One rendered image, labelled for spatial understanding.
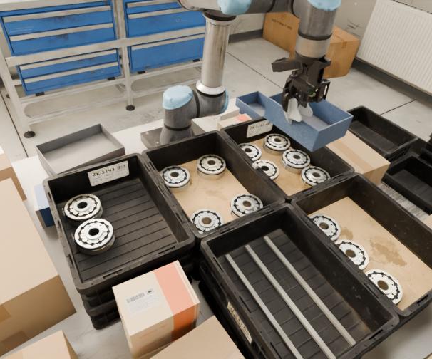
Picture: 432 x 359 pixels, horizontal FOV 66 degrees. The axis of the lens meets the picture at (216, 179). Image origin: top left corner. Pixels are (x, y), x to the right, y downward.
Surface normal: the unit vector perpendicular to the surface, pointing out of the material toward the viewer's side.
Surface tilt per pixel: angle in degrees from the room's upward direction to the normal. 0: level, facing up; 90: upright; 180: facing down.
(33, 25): 90
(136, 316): 0
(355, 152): 0
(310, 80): 95
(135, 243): 0
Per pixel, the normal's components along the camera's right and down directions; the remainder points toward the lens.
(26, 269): 0.07, -0.72
